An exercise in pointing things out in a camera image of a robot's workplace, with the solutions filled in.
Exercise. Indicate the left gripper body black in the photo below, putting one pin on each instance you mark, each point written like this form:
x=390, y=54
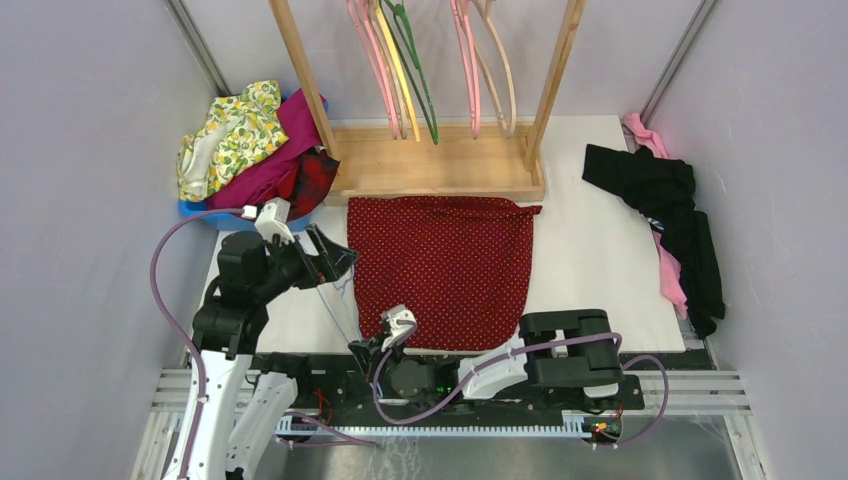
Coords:
x=281, y=273

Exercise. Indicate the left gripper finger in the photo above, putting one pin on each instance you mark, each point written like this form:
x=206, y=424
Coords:
x=293, y=252
x=331, y=262

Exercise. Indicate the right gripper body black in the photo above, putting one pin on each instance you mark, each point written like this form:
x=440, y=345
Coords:
x=390, y=362

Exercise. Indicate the light blue wire hanger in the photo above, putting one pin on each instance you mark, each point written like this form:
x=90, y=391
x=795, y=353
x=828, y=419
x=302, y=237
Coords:
x=339, y=302

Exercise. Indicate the red polka dot skirt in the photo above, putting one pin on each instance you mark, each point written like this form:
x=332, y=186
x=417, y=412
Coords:
x=461, y=265

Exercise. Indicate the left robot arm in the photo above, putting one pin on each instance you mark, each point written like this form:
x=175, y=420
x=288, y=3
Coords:
x=215, y=442

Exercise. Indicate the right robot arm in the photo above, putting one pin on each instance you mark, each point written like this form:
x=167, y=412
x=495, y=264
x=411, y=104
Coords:
x=573, y=349

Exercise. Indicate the wooden hanger rack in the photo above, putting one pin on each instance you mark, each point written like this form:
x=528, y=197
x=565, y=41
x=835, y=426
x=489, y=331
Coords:
x=488, y=165

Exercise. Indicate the yellow hanger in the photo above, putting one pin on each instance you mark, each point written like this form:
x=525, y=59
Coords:
x=408, y=123

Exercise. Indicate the pink hanger left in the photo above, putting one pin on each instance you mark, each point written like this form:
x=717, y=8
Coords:
x=360, y=19

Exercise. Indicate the pink hanger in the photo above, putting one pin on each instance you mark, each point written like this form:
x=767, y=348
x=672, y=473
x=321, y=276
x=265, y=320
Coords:
x=461, y=19
x=360, y=19

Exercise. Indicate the green hanger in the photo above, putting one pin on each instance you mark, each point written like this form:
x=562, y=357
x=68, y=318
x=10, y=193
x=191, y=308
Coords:
x=412, y=65

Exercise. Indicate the pink hanger right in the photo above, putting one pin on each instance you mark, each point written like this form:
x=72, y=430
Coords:
x=461, y=19

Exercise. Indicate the wooden hanger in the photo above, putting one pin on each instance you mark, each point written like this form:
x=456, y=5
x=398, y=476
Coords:
x=497, y=76

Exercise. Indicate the blue plastic bin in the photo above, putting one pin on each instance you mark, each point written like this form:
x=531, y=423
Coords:
x=231, y=223

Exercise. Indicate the red black plaid garment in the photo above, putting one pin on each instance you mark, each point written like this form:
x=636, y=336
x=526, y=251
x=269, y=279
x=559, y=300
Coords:
x=308, y=183

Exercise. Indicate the magenta garment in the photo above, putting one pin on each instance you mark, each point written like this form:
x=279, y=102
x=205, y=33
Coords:
x=254, y=185

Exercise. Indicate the lemon print garment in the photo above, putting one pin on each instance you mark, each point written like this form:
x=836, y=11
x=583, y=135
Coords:
x=239, y=132

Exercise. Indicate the pink garment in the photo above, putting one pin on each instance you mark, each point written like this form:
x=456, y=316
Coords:
x=669, y=266

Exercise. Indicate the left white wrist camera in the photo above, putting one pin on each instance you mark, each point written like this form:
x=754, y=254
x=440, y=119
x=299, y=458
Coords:
x=271, y=223

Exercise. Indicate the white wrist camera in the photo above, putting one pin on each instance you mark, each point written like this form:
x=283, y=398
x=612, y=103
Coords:
x=399, y=325
x=271, y=223

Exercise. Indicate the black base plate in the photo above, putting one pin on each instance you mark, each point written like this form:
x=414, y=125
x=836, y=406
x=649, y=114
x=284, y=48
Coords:
x=335, y=386

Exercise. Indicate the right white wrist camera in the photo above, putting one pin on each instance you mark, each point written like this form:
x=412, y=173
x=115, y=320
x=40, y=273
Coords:
x=399, y=325

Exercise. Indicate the white cable duct strip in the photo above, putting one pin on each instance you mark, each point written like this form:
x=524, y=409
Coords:
x=570, y=427

